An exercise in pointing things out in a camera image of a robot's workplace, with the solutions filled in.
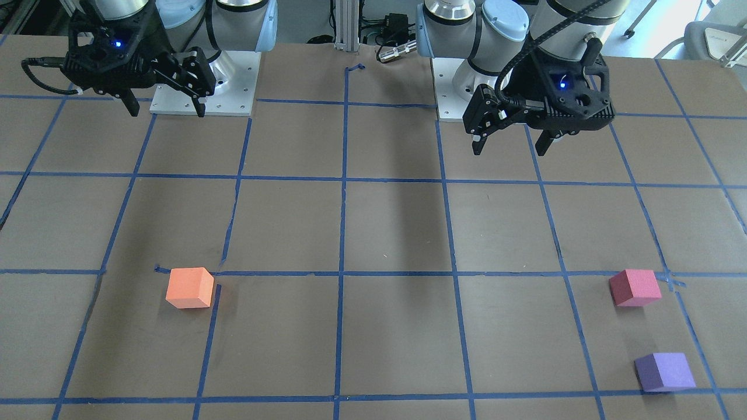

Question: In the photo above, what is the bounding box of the white chair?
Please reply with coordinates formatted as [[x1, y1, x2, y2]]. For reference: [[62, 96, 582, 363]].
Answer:
[[655, 1, 746, 68]]

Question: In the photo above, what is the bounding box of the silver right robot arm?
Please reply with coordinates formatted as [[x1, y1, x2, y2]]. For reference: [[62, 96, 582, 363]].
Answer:
[[60, 1, 278, 117]]

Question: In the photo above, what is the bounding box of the orange foam cube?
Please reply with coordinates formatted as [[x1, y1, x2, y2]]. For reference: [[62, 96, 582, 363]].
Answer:
[[165, 267, 215, 309]]

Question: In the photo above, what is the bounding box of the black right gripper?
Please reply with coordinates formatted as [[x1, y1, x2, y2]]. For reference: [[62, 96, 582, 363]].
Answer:
[[63, 13, 216, 118]]

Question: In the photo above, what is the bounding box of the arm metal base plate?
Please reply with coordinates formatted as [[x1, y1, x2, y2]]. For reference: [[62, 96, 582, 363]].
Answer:
[[431, 58, 497, 123], [149, 51, 262, 117]]

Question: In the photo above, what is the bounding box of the purple foam cube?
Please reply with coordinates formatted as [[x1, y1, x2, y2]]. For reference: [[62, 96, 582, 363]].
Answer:
[[633, 352, 696, 393]]

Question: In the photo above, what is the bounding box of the pink foam cube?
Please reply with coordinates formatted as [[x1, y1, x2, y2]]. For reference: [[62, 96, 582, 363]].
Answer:
[[608, 269, 662, 307]]

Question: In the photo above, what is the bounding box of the aluminium frame post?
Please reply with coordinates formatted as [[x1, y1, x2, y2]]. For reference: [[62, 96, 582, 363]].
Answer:
[[331, 0, 362, 53]]

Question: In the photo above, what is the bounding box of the silver cylindrical connector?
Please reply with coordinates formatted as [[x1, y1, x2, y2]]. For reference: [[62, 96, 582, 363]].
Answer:
[[376, 40, 418, 64]]

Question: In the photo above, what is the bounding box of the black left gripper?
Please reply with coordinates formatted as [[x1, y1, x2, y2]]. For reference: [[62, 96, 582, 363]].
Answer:
[[462, 45, 615, 156]]

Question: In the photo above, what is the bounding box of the black power adapter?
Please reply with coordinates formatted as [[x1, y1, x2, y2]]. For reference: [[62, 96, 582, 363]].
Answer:
[[381, 13, 409, 45]]

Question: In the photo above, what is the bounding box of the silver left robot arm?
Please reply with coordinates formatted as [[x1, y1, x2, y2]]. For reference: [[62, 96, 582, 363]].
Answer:
[[416, 1, 629, 155]]

